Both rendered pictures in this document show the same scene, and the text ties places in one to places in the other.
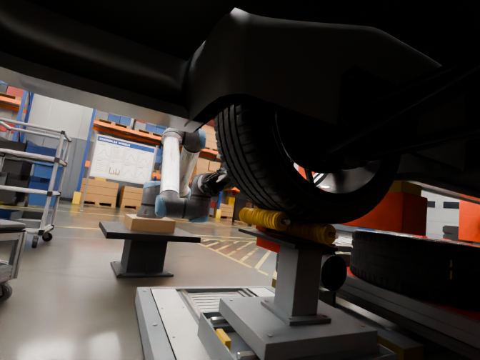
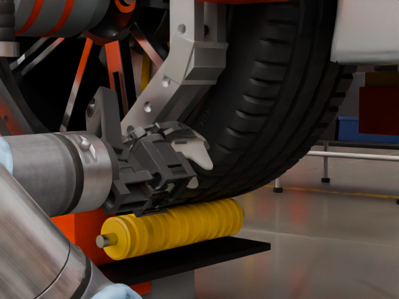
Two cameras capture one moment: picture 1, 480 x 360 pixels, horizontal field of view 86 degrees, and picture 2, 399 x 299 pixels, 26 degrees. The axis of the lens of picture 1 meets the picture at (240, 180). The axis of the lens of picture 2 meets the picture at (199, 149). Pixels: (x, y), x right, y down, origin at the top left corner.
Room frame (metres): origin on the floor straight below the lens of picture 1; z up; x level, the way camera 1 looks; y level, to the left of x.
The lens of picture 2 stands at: (1.33, 1.05, 0.73)
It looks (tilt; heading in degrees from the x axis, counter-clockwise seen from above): 5 degrees down; 247
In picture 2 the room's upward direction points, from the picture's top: straight up
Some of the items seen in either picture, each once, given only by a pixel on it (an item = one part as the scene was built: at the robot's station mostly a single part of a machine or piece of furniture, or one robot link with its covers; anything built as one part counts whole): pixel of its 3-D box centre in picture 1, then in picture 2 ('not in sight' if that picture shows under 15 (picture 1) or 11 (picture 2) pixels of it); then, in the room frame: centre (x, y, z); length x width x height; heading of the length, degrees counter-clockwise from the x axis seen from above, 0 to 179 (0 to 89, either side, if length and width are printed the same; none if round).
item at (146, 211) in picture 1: (151, 210); not in sight; (1.95, 0.63, 0.43); 0.19 x 0.19 x 0.10
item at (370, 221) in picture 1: (361, 191); not in sight; (1.26, -0.60, 0.69); 0.52 x 0.17 x 0.35; 25
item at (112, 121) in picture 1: (192, 162); not in sight; (11.34, 2.21, 2.30); 8.30 x 1.23 x 4.60; 122
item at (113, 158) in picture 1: (121, 176); not in sight; (6.50, 2.97, 0.98); 1.50 x 0.50 x 1.95; 122
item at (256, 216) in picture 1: (261, 217); (176, 226); (0.88, -0.09, 0.51); 0.29 x 0.06 x 0.06; 25
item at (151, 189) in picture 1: (154, 192); not in sight; (1.95, 0.63, 0.57); 0.17 x 0.15 x 0.18; 110
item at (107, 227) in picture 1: (144, 248); not in sight; (1.95, 0.63, 0.15); 0.60 x 0.60 x 0.30; 32
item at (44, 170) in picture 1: (45, 186); not in sight; (5.74, 4.26, 0.49); 0.64 x 0.54 x 0.97; 39
